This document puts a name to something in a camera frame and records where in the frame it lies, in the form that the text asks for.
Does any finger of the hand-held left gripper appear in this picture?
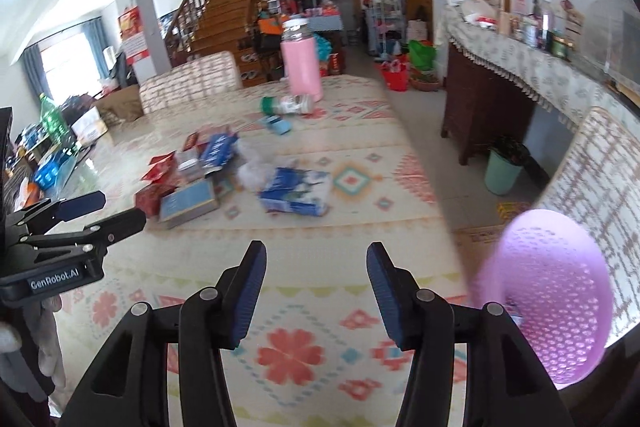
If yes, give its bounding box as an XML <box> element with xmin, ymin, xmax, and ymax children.
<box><xmin>22</xmin><ymin>208</ymin><xmax>147</xmax><ymax>258</ymax></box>
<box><xmin>7</xmin><ymin>191</ymin><xmax>107</xmax><ymax>233</ymax></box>

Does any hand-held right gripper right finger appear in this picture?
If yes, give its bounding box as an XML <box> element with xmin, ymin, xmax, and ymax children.
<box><xmin>366</xmin><ymin>242</ymin><xmax>563</xmax><ymax>427</ymax></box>

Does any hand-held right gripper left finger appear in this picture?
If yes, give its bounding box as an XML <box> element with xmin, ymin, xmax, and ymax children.
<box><xmin>75</xmin><ymin>239</ymin><xmax>268</xmax><ymax>427</ymax></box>

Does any red foil packet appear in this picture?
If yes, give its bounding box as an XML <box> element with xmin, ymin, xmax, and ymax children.
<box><xmin>141</xmin><ymin>152</ymin><xmax>177</xmax><ymax>184</ymax></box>

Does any pale blue box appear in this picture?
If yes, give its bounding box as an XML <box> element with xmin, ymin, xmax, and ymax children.
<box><xmin>159</xmin><ymin>179</ymin><xmax>221</xmax><ymax>230</ymax></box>

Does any blue and white plastic pack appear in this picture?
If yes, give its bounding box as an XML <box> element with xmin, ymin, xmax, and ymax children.
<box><xmin>257</xmin><ymin>167</ymin><xmax>333</xmax><ymax>218</ymax></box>

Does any blue box with white print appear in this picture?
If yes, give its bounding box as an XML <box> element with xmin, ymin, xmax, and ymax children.
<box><xmin>199</xmin><ymin>133</ymin><xmax>239</xmax><ymax>174</ymax></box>

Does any clear plastic bag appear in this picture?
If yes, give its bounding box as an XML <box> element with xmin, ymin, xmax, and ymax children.
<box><xmin>235</xmin><ymin>152</ymin><xmax>281</xmax><ymax>190</ymax></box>

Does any purple plastic basket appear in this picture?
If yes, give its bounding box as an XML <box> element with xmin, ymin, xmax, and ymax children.
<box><xmin>475</xmin><ymin>209</ymin><xmax>613</xmax><ymax>385</ymax></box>

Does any green trash bin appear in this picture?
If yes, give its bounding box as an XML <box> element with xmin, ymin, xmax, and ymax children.
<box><xmin>484</xmin><ymin>142</ymin><xmax>530</xmax><ymax>196</ymax></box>

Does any person's left hand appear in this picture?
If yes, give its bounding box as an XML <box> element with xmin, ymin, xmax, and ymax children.
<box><xmin>0</xmin><ymin>297</ymin><xmax>66</xmax><ymax>400</ymax></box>

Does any red box with gold emblem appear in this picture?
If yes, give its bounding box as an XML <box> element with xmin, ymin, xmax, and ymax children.
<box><xmin>135</xmin><ymin>184</ymin><xmax>176</xmax><ymax>219</ymax></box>

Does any blue bottle pack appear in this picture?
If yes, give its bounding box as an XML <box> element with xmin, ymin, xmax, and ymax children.
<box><xmin>32</xmin><ymin>147</ymin><xmax>76</xmax><ymax>190</ymax></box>

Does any patterned tablecloth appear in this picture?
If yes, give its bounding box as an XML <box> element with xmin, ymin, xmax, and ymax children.
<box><xmin>50</xmin><ymin>74</ymin><xmax>471</xmax><ymax>427</ymax></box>

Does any white cardboard box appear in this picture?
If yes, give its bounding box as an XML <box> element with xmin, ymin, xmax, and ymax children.
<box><xmin>72</xmin><ymin>107</ymin><xmax>108</xmax><ymax>145</ymax></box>

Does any green plastic bottle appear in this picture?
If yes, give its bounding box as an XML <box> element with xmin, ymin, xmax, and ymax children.
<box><xmin>40</xmin><ymin>93</ymin><xmax>71</xmax><ymax>142</ymax></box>

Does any brown cardboard box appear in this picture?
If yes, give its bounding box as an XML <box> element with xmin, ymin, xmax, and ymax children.
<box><xmin>95</xmin><ymin>86</ymin><xmax>143</xmax><ymax>125</ymax></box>

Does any blue curtain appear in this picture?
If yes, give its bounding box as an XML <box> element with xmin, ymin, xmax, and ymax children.
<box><xmin>82</xmin><ymin>18</ymin><xmax>108</xmax><ymax>80</ymax></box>
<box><xmin>21</xmin><ymin>44</ymin><xmax>48</xmax><ymax>108</ymax></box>

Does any patterned chair cover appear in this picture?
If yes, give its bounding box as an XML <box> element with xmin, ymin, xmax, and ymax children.
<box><xmin>139</xmin><ymin>52</ymin><xmax>243</xmax><ymax>114</ymax></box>
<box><xmin>537</xmin><ymin>107</ymin><xmax>640</xmax><ymax>348</ymax></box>

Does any light blue small packet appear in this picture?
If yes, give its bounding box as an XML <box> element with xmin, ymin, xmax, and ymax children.
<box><xmin>260</xmin><ymin>114</ymin><xmax>292</xmax><ymax>136</ymax></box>

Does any clear jar with green cap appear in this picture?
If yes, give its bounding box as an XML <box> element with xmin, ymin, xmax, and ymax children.
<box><xmin>260</xmin><ymin>94</ymin><xmax>316</xmax><ymax>116</ymax></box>

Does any dark wooden sideboard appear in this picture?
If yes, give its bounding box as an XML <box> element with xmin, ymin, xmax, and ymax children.
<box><xmin>441</xmin><ymin>42</ymin><xmax>538</xmax><ymax>165</ymax></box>

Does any red plastic basket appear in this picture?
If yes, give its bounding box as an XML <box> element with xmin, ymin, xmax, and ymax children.
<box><xmin>381</xmin><ymin>59</ymin><xmax>410</xmax><ymax>92</ymax></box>

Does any pink water bottle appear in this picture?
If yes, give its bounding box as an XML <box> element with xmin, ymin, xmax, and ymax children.
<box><xmin>280</xmin><ymin>19</ymin><xmax>323</xmax><ymax>102</ymax></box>

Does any green bag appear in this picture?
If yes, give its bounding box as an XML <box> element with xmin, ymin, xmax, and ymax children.
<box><xmin>407</xmin><ymin>39</ymin><xmax>437</xmax><ymax>70</ymax></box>

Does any metal storage rack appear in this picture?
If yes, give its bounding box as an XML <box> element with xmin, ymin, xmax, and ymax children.
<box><xmin>367</xmin><ymin>0</ymin><xmax>406</xmax><ymax>55</ymax></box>

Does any dark wooden cabinet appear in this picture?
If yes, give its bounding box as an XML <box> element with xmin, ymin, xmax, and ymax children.
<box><xmin>445</xmin><ymin>4</ymin><xmax>640</xmax><ymax>142</ymax></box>

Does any pile of gift boxes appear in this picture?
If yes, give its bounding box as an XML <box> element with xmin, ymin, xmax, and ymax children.
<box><xmin>257</xmin><ymin>0</ymin><xmax>346</xmax><ymax>75</ymax></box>

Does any white plastic bag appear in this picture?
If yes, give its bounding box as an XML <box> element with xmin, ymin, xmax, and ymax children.
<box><xmin>462</xmin><ymin>0</ymin><xmax>498</xmax><ymax>28</ymax></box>

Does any row of bottles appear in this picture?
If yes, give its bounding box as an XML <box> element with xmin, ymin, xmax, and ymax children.
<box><xmin>510</xmin><ymin>0</ymin><xmax>573</xmax><ymax>58</ymax></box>

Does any red wall calendar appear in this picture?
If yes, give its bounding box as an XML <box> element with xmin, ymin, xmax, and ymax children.
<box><xmin>118</xmin><ymin>5</ymin><xmax>150</xmax><ymax>60</ymax></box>

